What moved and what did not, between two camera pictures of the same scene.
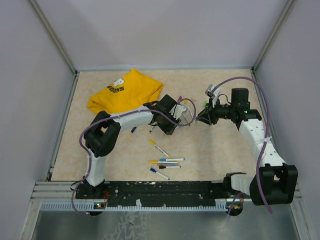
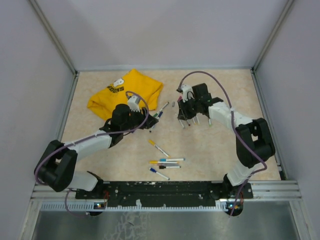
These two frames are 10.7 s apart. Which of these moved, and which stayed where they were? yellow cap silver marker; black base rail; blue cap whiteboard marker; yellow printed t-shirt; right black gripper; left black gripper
Moved: left black gripper; right black gripper
Stayed: blue cap whiteboard marker; black base rail; yellow printed t-shirt; yellow cap silver marker
